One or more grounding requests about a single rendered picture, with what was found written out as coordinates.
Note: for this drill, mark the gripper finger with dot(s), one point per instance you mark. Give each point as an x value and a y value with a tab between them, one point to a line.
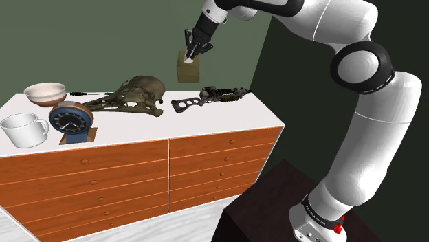
205	48
188	42

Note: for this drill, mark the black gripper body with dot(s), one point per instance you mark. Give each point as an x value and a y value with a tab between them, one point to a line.
202	31

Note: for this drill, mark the tan tissue box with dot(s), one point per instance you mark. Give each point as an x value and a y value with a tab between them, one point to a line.
188	72

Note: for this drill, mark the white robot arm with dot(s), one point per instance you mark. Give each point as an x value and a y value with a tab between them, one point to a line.
375	140

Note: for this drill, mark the dark toy gun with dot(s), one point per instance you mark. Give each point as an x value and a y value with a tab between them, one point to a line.
218	94

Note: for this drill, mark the brown bird skull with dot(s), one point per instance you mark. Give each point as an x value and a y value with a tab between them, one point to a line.
144	92

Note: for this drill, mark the white-topped wooden chest of drawers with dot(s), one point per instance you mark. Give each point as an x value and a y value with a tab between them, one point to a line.
207	117

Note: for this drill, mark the black and green screwdriver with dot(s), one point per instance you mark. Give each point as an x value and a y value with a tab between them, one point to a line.
83	93

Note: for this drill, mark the blue round table clock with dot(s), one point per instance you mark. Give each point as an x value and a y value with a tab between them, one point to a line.
70	123

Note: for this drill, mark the white and brown bowl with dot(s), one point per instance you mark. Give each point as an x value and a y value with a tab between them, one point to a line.
45	93

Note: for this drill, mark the dark robot stand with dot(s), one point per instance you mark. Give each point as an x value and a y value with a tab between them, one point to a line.
264	207

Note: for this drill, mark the white mug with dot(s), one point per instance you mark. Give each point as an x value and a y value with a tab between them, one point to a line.
20	132

